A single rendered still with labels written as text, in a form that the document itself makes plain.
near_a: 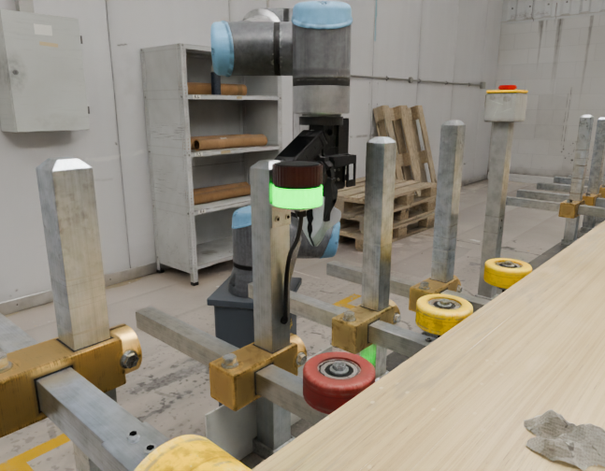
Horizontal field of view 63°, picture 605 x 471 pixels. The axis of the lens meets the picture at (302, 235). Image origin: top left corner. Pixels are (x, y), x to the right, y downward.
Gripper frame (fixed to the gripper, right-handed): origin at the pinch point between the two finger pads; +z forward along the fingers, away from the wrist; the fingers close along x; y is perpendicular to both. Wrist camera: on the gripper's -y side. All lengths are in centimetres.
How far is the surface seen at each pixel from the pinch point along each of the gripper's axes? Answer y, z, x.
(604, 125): 156, -15, -9
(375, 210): 5.9, -5.2, -8.5
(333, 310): 3.0, 13.0, -2.5
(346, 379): -22.8, 6.3, -24.8
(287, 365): -17.0, 12.5, -10.5
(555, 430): -17.4, 6.1, -43.8
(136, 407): 26, 97, 116
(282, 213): -17.1, -8.6, -10.1
